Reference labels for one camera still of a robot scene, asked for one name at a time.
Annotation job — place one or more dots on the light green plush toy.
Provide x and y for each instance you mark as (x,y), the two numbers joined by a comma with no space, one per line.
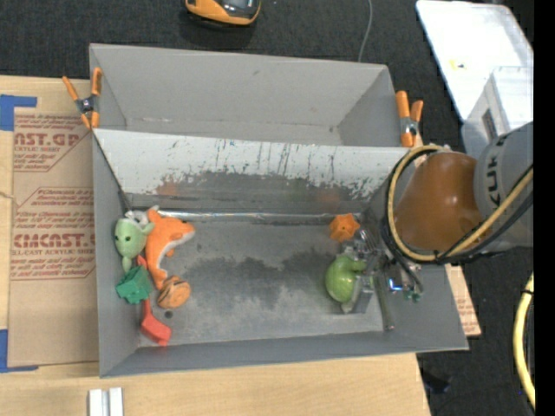
(128,237)

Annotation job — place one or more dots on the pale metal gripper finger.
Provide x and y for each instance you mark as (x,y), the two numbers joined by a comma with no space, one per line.
(356,253)
(362,295)

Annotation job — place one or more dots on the orange star-shaped toy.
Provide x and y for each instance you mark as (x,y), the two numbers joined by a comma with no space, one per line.
(343,228)

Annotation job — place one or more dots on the brown cardboard board, red print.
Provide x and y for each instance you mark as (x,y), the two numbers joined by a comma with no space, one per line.
(52,310)

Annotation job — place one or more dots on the orange plush dolphin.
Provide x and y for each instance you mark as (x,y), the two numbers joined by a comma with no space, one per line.
(162,241)

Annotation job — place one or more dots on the green toy apple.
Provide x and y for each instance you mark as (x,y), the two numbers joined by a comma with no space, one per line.
(340,280)

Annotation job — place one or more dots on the dark green toy block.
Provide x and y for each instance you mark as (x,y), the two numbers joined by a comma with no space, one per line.
(134,285)

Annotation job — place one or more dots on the grey metal bin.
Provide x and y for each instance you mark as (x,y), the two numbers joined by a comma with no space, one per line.
(260,284)

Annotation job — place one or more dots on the orange round toy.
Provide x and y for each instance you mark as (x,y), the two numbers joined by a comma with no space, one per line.
(173,293)

